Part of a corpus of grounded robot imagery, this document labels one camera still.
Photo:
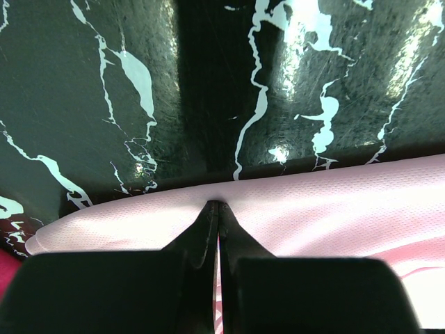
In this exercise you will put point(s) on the magenta folded t shirt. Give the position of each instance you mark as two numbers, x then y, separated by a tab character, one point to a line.
9	266

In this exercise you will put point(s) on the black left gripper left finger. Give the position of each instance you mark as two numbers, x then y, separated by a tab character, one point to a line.
155	291

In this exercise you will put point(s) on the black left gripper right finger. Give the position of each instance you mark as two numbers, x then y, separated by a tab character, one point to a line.
263	293

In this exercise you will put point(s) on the pink t shirt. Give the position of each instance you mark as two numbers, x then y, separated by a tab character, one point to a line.
392	211

